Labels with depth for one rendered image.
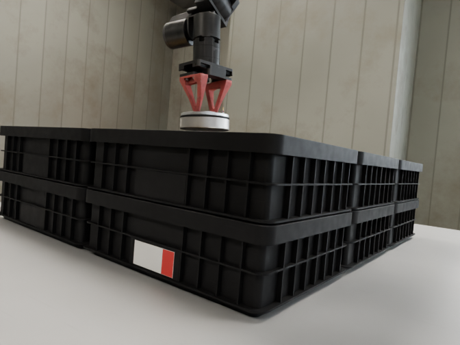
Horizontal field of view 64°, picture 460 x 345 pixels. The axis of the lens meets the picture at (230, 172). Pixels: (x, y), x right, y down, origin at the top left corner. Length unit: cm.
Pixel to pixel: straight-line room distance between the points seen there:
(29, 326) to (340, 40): 248
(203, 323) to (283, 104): 235
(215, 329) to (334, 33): 243
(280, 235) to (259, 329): 11
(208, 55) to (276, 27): 214
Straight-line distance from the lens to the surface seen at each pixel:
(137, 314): 49
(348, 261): 75
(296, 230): 50
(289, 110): 269
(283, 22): 289
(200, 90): 75
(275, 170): 45
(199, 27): 81
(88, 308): 51
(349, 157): 65
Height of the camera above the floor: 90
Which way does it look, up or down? 2 degrees down
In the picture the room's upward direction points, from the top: 5 degrees clockwise
